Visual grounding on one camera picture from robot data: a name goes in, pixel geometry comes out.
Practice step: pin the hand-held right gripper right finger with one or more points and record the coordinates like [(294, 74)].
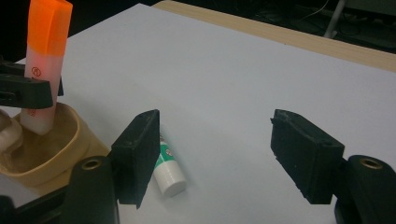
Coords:
[(306, 155)]

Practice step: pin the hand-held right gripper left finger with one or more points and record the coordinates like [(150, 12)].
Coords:
[(137, 155)]

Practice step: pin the green and white glue stick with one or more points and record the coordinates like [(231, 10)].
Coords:
[(169, 174)]

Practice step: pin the orange highlighter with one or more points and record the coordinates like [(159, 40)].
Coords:
[(46, 31)]

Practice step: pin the tan pen holder cup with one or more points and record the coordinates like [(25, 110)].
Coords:
[(62, 155)]

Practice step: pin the white table mat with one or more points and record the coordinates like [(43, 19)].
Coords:
[(233, 77)]

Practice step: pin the wooden table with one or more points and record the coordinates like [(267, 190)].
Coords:
[(280, 34)]

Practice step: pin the white-legged desk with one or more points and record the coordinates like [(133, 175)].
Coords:
[(334, 18)]

